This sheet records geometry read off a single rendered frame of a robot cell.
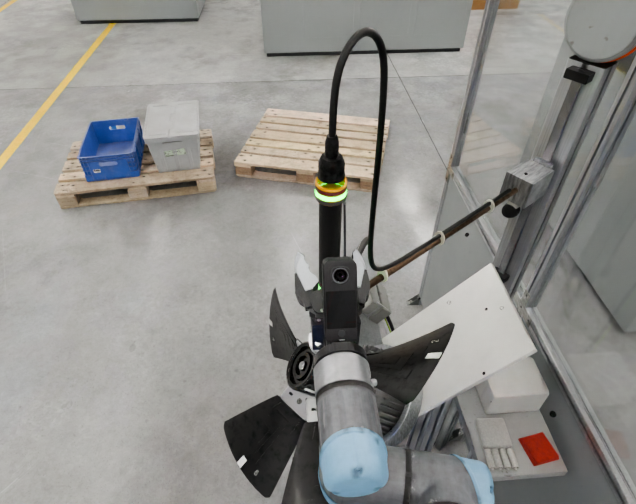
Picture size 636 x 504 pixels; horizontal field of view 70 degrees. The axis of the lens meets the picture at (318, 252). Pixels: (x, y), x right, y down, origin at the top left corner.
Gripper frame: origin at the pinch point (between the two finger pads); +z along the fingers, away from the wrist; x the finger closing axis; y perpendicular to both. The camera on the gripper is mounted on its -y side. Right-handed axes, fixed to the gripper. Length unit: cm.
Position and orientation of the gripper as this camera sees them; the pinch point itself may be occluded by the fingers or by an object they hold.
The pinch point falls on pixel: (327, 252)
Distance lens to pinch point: 73.7
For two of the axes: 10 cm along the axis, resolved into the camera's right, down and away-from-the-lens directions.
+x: 10.0, -0.5, 0.6
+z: -0.8, -6.8, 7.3
